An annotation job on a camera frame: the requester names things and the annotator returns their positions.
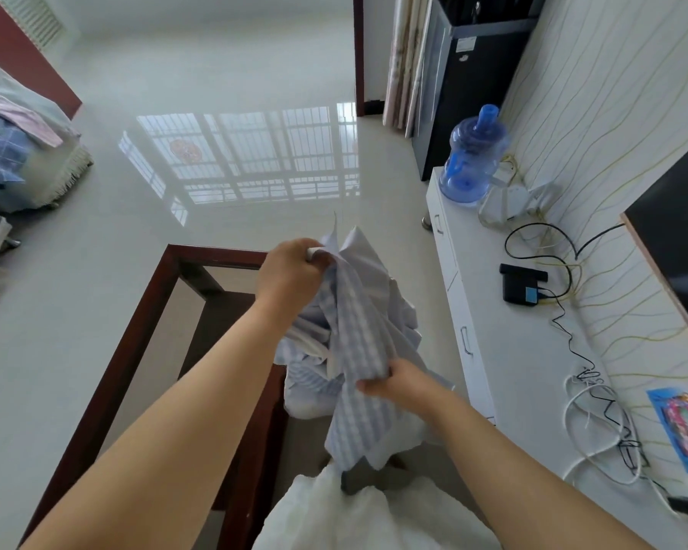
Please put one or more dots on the person's left hand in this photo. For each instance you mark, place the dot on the person's left hand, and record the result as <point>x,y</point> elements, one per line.
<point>286,277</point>

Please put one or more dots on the person's right hand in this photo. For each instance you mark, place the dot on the person's right hand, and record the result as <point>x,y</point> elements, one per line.
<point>407,389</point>

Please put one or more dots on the person's right thumb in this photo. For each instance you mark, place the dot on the person's right thumb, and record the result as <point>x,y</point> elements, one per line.
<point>372,387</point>

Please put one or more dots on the person's left fingers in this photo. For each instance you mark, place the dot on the person's left fingers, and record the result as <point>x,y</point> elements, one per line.
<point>312,250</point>

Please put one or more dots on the light blue striped shirt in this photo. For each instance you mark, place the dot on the light blue striped shirt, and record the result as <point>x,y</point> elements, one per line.
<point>355,332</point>

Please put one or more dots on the person's left forearm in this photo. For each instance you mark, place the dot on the person's left forearm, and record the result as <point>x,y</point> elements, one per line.
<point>160,429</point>

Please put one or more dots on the person's right forearm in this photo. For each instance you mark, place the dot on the person's right forearm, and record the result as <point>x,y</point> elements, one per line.
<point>510,469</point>

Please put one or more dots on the white cloth bundle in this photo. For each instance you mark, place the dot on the white cloth bundle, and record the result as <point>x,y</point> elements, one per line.
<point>309,398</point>

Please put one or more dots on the metal door stopper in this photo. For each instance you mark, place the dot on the metal door stopper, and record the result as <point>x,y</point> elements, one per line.
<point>426,222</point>

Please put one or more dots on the white skirt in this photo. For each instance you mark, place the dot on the white skirt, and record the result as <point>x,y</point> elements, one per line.
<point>378,521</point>

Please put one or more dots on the white television cabinet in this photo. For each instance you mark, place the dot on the white television cabinet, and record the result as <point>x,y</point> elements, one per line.
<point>522,366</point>

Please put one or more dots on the black set-top box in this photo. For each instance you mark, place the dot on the black set-top box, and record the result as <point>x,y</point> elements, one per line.
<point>522,286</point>

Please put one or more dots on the blue water jug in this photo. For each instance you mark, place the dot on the blue water jug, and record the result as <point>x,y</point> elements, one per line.
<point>470,160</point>

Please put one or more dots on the dark wood glass coffee table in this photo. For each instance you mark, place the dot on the dark wood glass coffee table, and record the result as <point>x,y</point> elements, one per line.
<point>149,337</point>

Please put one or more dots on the white router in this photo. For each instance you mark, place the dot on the white router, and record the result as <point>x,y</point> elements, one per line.
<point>513,203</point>

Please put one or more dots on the leaning floral boards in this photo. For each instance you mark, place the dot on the leaning floral boards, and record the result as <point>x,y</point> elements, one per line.
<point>404,57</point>

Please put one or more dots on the sofa with fringed cover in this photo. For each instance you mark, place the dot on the sofa with fringed cover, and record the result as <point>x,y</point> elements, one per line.
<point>40,160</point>

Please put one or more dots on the pink striped cloth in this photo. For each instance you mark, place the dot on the pink striped cloth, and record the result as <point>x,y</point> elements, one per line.
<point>28,121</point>

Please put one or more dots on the colourful cartoon sticker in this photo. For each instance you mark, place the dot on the colourful cartoon sticker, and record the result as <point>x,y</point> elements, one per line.
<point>685,423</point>

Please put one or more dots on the black television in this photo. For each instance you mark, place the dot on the black television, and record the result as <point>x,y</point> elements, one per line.
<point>679,234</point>

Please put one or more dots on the window grille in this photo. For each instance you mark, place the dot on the window grille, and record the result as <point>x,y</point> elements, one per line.
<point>31,17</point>

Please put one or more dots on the red-brown door frame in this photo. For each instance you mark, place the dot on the red-brown door frame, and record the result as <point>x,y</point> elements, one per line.
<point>360,57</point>

